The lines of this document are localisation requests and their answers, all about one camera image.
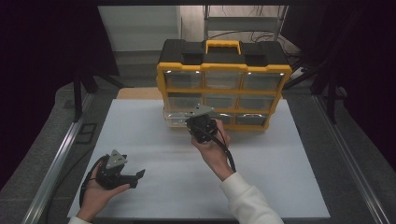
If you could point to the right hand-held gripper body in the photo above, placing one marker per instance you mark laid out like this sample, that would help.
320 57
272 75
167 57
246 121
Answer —
202 127

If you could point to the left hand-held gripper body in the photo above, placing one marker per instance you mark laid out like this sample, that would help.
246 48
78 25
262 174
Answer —
109 175

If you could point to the clear plastic parts drawer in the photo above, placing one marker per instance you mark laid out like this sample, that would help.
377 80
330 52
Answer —
177 119

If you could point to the yellow black drawer cabinet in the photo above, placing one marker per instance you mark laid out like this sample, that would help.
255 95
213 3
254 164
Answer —
224 67

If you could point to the person's left hand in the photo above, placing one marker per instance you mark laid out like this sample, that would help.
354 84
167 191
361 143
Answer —
95 199

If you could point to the person's right hand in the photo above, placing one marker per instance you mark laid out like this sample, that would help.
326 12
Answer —
213 155

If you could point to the set of clear cabinet drawers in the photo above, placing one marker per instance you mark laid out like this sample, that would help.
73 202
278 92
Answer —
222 80

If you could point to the tan wooden board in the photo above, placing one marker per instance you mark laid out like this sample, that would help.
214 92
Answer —
140 93

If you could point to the black metal stand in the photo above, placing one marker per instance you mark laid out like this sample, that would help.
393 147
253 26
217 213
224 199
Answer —
332 99
77 99

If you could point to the white power strip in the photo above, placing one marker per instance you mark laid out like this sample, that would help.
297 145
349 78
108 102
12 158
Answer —
298 73

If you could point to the grey metal shelf rack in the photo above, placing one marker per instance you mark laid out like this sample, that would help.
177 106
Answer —
243 23

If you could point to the dark curtain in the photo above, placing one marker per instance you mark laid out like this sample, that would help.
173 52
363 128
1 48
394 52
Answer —
367 62
37 62

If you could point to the black floor socket frame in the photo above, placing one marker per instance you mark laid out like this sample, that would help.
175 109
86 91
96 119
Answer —
86 133

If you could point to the aluminium frame rail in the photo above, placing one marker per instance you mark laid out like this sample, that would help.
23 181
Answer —
354 165
56 165

